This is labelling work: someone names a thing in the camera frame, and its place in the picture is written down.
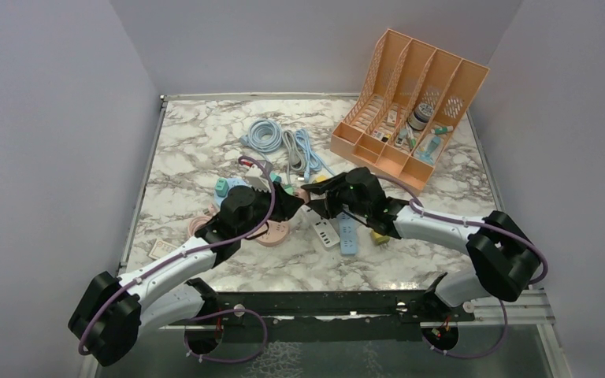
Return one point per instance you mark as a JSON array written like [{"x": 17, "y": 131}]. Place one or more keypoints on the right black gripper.
[{"x": 327, "y": 205}]

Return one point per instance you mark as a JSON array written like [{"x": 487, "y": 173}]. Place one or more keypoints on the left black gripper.
[{"x": 284, "y": 205}]

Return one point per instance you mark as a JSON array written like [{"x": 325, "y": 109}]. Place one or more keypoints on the pink charger plug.
[{"x": 303, "y": 194}]

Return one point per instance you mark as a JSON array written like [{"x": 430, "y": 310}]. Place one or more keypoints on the green charger plug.
[{"x": 221, "y": 188}]

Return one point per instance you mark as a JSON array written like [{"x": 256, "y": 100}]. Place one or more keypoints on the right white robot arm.
[{"x": 504, "y": 261}]

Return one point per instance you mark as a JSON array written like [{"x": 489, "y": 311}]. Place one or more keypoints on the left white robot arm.
[{"x": 115, "y": 311}]

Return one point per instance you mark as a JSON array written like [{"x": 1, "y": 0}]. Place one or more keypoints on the yellow charger plug front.
[{"x": 379, "y": 239}]

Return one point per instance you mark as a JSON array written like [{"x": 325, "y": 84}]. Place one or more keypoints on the pink round power strip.
[{"x": 273, "y": 233}]

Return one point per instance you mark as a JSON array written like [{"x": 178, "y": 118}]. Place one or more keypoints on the blue long power strip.
[{"x": 348, "y": 235}]

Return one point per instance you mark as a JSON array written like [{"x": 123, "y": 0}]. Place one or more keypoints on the white power strip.
[{"x": 322, "y": 227}]

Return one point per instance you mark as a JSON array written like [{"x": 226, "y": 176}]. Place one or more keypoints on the blue round power strip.
[{"x": 233, "y": 182}]

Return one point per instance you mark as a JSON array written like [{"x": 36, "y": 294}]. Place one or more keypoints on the orange file organizer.
[{"x": 404, "y": 72}]

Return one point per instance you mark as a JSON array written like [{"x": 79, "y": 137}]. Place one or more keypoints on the small card on table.
[{"x": 160, "y": 249}]

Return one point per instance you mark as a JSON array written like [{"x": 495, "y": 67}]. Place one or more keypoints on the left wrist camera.
[{"x": 258, "y": 179}]

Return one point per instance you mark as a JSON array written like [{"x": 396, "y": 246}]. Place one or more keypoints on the black mounting rail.
[{"x": 314, "y": 316}]

